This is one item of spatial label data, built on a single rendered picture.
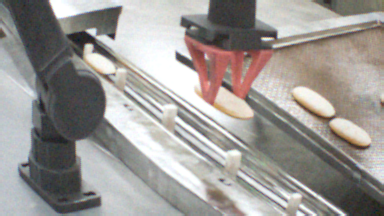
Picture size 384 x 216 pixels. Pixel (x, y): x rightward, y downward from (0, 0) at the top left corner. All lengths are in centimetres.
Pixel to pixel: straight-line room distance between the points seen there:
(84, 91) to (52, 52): 7
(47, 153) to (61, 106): 7
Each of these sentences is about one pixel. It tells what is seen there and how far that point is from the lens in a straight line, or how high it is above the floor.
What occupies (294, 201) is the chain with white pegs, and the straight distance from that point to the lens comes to 86.
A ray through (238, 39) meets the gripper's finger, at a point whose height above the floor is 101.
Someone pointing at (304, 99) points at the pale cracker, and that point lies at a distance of 106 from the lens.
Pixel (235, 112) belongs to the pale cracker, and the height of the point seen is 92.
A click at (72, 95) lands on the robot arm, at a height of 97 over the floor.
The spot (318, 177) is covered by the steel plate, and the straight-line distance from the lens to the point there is 103.
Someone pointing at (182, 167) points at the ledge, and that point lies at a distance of 93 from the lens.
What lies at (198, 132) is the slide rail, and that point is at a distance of 105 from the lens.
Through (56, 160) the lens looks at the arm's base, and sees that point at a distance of 86.
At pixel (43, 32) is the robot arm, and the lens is 80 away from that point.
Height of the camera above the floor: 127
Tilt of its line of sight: 22 degrees down
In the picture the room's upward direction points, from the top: 6 degrees clockwise
